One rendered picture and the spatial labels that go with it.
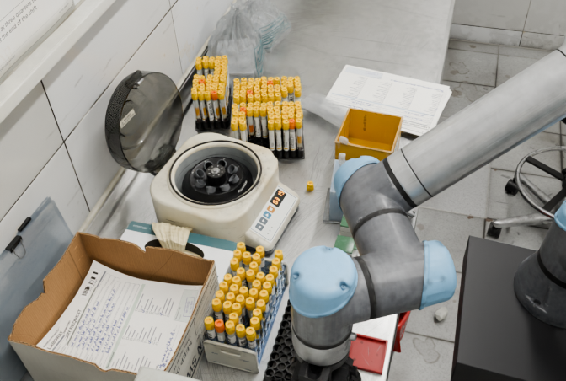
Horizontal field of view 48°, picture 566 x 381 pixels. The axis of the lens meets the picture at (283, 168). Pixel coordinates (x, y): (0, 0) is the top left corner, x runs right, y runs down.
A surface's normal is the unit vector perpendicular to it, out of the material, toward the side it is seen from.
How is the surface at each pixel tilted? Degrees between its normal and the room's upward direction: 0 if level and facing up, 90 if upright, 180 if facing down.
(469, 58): 0
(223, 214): 0
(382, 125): 90
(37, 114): 90
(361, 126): 90
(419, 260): 9
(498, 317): 3
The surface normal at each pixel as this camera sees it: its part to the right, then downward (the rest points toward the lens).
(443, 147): -0.41, -0.15
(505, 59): -0.04, -0.72
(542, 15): -0.28, 0.67
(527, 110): -0.17, 0.22
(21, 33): 0.95, 0.22
